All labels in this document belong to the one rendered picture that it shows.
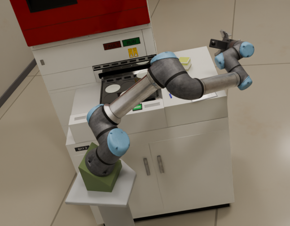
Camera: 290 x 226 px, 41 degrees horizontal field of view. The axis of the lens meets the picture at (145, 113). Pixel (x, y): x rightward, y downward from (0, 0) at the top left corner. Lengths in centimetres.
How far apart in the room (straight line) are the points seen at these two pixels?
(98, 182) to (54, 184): 146
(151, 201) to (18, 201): 121
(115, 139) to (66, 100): 118
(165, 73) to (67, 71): 121
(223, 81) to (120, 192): 73
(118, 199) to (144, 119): 53
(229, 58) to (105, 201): 93
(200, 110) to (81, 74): 96
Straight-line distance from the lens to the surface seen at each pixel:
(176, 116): 222
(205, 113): 223
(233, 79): 189
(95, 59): 271
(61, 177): 341
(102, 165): 188
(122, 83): 260
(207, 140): 235
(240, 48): 202
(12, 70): 497
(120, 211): 212
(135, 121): 221
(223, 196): 272
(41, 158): 370
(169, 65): 170
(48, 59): 276
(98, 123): 183
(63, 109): 296
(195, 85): 170
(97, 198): 196
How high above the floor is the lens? 221
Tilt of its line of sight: 35 degrees down
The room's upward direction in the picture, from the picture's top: 13 degrees counter-clockwise
